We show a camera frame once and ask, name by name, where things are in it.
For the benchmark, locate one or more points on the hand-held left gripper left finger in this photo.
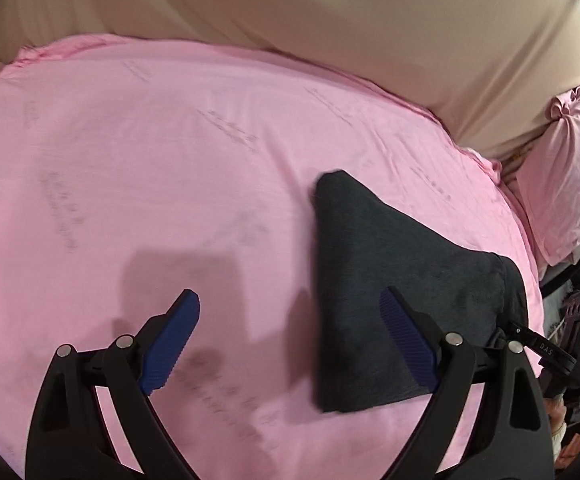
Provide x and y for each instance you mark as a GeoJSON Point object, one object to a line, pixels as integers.
{"type": "Point", "coordinates": [167, 350]}

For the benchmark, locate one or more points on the person's right hand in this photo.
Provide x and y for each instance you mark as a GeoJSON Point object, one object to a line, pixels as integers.
{"type": "Point", "coordinates": [557, 410]}

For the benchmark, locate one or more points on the pink pillow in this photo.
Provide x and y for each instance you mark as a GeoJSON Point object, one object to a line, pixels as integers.
{"type": "Point", "coordinates": [565, 185]}

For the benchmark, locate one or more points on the beige padded headboard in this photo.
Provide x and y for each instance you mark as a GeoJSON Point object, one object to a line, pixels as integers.
{"type": "Point", "coordinates": [370, 20]}

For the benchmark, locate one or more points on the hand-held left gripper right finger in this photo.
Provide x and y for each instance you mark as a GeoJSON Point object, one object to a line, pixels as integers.
{"type": "Point", "coordinates": [412, 347]}

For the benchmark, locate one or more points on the pink bed sheet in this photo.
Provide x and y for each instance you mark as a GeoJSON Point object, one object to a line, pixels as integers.
{"type": "Point", "coordinates": [144, 160]}

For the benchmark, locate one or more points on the dark grey pants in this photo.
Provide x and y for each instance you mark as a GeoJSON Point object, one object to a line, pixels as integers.
{"type": "Point", "coordinates": [370, 270]}

